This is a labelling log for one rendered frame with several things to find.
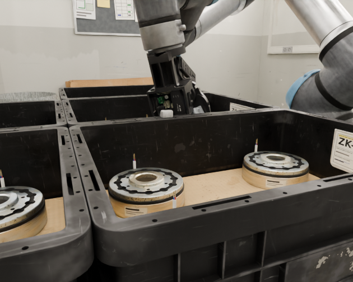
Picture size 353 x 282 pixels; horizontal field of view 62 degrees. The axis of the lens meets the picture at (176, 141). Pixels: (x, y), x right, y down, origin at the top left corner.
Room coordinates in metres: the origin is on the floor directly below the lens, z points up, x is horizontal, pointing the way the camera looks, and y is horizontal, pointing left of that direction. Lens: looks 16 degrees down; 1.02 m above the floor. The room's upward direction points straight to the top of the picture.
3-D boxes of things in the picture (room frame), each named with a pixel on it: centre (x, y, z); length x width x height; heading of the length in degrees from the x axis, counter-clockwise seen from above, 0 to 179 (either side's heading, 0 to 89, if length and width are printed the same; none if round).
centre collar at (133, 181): (0.38, 0.04, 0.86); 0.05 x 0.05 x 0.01
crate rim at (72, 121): (0.63, 0.03, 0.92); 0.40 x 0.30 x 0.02; 112
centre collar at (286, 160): (0.46, -0.16, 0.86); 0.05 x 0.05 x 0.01
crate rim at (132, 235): (0.35, -0.08, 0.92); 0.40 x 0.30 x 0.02; 112
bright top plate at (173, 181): (0.38, 0.04, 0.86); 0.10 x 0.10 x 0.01
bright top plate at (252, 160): (0.46, -0.16, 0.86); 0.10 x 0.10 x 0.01
